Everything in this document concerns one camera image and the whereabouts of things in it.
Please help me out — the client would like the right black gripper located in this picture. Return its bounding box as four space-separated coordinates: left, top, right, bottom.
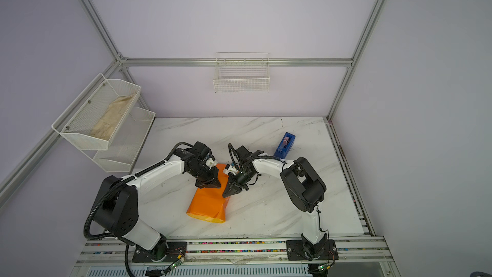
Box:
218 168 252 198

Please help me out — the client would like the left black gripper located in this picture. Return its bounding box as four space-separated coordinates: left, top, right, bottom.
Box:
188 164 222 189

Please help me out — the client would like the yellow orange wrapping paper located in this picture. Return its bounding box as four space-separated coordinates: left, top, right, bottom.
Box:
187 164 229 223

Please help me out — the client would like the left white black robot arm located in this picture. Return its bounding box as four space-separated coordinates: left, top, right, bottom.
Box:
83 142 221 258

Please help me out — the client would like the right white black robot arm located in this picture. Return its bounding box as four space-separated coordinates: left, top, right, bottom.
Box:
222 143 329 246

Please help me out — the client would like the blue tape dispenser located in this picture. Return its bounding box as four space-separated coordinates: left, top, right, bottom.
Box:
274 132 295 159

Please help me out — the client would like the lower white mesh shelf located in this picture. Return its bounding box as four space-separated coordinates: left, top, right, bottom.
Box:
93 107 155 173

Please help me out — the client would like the white mesh shelf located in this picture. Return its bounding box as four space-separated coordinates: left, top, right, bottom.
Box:
51 74 141 151
93 107 155 173

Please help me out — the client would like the beige cloth in shelf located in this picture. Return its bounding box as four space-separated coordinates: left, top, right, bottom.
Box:
89 94 135 141

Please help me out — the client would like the upper white mesh shelf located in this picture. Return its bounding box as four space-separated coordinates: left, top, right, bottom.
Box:
51 74 141 151

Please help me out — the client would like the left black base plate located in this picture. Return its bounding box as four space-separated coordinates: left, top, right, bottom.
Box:
132 241 188 263

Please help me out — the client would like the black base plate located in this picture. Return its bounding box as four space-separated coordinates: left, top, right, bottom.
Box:
132 241 188 263
286 239 339 261

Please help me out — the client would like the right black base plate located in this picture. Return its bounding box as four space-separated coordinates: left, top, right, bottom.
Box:
286 239 339 261

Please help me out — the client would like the white wire wall basket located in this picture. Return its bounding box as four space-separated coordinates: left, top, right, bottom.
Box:
213 52 270 93

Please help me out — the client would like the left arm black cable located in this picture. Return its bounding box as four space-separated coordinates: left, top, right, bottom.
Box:
83 141 193 240

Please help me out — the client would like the aluminium frame rail front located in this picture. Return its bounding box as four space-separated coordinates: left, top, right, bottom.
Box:
76 237 394 266

